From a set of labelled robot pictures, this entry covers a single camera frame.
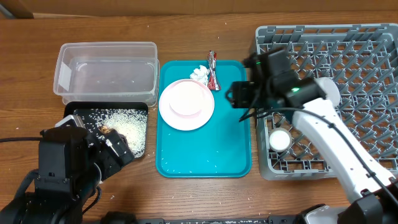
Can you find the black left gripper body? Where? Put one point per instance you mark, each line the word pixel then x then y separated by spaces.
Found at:
pixel 106 161

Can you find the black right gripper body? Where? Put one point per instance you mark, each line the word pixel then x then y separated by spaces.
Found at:
pixel 244 94

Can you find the red foil snack wrapper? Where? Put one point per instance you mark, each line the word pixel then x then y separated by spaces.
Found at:
pixel 213 83

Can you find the rice and food waste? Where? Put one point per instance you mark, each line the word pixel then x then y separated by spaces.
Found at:
pixel 131 123

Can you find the white tissue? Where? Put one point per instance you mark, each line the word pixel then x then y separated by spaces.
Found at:
pixel 200 74

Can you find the pink plate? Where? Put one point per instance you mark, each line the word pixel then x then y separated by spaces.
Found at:
pixel 186 123

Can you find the pink bowl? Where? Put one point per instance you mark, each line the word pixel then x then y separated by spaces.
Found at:
pixel 187 98

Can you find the cream paper cup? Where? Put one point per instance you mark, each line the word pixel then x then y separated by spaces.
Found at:
pixel 280 140

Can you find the grey bowl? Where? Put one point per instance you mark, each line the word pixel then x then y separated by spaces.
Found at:
pixel 331 90

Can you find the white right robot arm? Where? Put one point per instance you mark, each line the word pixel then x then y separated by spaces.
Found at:
pixel 370 188

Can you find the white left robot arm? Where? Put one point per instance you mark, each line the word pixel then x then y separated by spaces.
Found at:
pixel 72 163

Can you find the grey dishwasher rack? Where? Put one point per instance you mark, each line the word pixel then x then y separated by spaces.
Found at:
pixel 362 60

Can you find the black plastic tray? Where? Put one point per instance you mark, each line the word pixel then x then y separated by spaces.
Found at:
pixel 72 106

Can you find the teal serving tray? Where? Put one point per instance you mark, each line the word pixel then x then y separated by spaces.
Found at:
pixel 220 148

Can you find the clear plastic container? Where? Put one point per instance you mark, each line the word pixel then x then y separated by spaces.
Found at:
pixel 108 72

